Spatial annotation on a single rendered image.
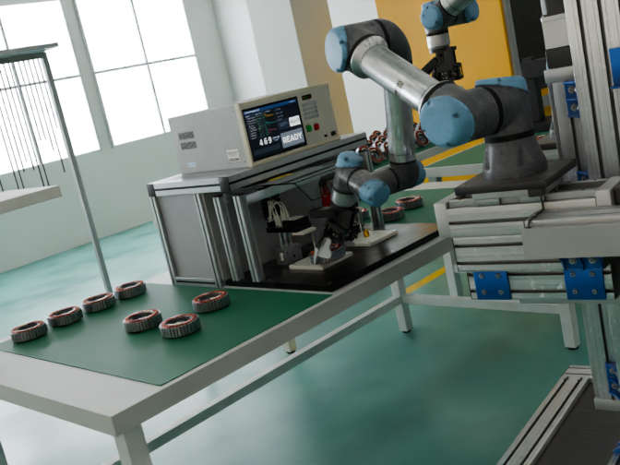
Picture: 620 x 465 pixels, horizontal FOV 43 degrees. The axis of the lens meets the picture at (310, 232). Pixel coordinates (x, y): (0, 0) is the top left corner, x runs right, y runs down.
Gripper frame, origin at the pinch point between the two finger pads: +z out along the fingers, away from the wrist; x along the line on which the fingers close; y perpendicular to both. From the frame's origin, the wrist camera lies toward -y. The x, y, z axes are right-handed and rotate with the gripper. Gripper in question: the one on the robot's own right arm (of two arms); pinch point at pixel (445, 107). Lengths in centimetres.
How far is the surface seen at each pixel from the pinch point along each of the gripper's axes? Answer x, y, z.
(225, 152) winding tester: -54, -54, -2
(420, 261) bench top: -36, 0, 43
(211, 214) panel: -66, -56, 16
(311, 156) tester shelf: -32.6, -35.9, 5.9
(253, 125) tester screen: -52, -41, -9
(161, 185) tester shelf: -65, -76, 4
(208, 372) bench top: -123, -13, 42
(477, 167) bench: 111, -44, 42
